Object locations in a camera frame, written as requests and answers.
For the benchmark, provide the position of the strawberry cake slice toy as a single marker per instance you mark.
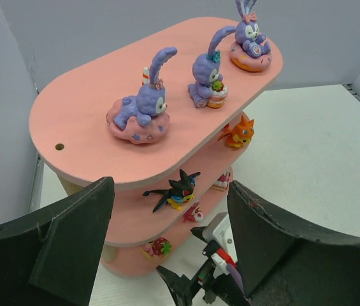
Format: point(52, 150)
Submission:
point(221, 184)

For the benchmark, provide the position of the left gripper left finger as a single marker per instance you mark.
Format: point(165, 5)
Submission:
point(51, 256)

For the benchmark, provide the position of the purple bunny toy on donut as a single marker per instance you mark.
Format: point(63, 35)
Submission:
point(250, 51)

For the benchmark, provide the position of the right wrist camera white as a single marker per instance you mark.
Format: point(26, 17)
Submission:
point(224, 255)

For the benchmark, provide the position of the black winged toy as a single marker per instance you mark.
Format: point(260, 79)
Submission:
point(180, 191)

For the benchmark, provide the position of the orange bunny toy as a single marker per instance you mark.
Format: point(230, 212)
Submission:
point(240, 135)

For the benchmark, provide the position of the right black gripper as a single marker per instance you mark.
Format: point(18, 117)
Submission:
point(228, 288)

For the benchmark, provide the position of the small purple bunny with cake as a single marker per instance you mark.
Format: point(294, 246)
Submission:
point(209, 89)

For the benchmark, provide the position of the pink bear with strawberry hat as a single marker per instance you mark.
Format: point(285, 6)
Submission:
point(194, 214)

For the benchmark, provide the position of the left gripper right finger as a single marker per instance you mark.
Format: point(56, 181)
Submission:
point(286, 260)

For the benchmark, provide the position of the pink three-tier wooden shelf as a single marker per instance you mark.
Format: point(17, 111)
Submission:
point(68, 127)

